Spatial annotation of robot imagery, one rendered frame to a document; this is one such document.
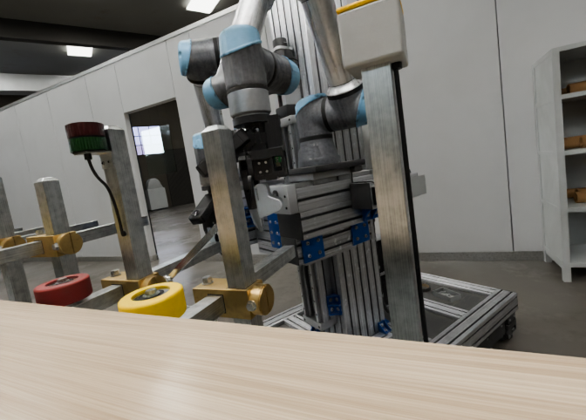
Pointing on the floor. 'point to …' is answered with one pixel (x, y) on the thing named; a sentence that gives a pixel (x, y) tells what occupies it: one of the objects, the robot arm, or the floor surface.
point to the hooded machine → (155, 195)
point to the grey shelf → (548, 99)
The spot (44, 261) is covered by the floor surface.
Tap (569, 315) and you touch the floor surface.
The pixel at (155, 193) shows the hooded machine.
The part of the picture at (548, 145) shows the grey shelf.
